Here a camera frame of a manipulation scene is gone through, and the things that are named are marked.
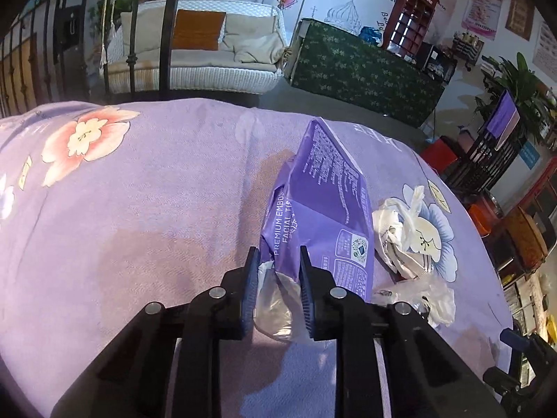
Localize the purple facial tissue pack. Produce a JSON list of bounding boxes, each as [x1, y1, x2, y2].
[[260, 119, 374, 300]]

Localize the purple towel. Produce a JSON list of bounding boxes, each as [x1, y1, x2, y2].
[[486, 91, 520, 151]]

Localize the red telephone booth cabinet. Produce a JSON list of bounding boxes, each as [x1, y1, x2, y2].
[[382, 0, 439, 59]]

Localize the purple floral bed sheet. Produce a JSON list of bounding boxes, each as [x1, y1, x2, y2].
[[1, 99, 512, 417]]

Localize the black metal rack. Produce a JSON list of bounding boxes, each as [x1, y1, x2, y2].
[[441, 115, 529, 197]]

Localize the black metal bed frame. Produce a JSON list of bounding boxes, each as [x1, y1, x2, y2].
[[0, 0, 186, 119]]

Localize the white paper wad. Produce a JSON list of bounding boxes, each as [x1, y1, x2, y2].
[[372, 186, 441, 279]]

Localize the orange cushion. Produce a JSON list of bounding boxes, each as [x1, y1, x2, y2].
[[172, 9, 226, 51]]

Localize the green potted plant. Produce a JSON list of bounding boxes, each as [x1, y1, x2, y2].
[[475, 53, 556, 144]]

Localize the white plastic bag trash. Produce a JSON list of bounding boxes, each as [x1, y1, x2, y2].
[[254, 261, 456, 345]]

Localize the red bag on floor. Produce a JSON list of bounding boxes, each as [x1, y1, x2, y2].
[[420, 136, 458, 175]]

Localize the white wicker swing sofa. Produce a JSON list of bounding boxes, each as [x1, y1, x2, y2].
[[99, 0, 287, 94]]

